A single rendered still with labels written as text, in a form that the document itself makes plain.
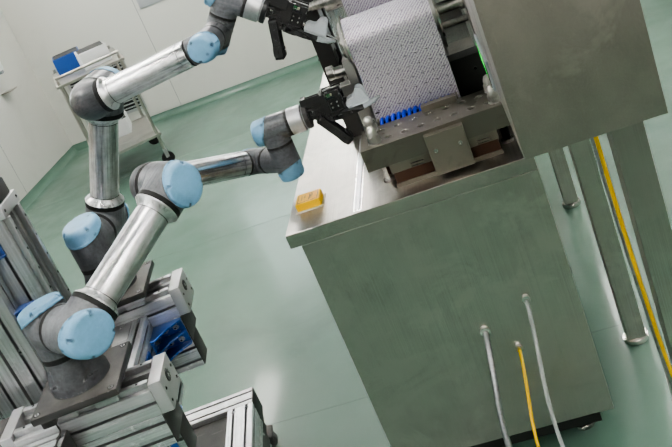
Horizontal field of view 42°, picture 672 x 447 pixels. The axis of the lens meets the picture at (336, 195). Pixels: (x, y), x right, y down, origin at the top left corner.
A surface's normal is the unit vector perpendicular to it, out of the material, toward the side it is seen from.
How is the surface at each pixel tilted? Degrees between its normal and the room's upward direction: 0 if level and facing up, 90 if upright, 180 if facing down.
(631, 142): 90
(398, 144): 90
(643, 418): 0
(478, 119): 90
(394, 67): 90
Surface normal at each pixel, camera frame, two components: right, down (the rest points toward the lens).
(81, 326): 0.65, 0.11
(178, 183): 0.76, -0.11
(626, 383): -0.36, -0.86
